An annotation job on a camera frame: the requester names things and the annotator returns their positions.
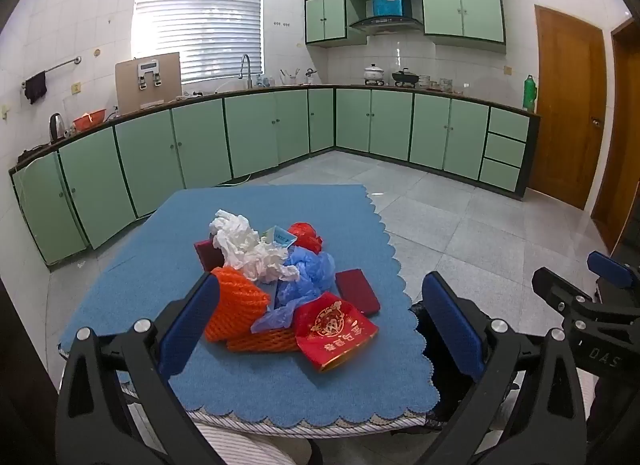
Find white tissue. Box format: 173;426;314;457
209;209;301;283

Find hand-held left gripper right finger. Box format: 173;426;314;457
422;272;586;465

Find green base cabinets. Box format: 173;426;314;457
9;86;542;273

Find blue plastic bag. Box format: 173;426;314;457
250;246;337;335

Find blue scalloped table mat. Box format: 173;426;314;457
59;184;433;428

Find red plastic bag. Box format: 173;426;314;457
286;221;325;255

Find orange foam fruit net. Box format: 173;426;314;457
204;266;272;344
226;326;301;353

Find maroon scouring pad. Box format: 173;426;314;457
194;239;226;272

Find metal towel rail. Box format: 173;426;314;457
21;57;82;88

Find dark towel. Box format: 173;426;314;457
24;71;48;104

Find red plastic basin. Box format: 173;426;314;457
72;108;108;133

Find light blue drink carton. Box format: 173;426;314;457
259;226;296;247

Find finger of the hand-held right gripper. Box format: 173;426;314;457
532;267;640;331
586;251;640;291

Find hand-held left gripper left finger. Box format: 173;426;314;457
55;272;221;465

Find white window blind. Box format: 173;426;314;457
131;0;264;84

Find wooden door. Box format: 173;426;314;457
590;15;640;253
527;5;608;210

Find dark red box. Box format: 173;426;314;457
334;269;381;317

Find black range hood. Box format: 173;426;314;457
348;16;423;36

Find green wall cabinets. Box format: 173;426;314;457
304;0;507;52

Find red envelope with gold print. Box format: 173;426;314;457
292;292;379;374

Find glass kitchen jars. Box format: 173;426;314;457
417;74;468;96

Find brown cardboard box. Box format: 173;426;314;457
115;52;183;114

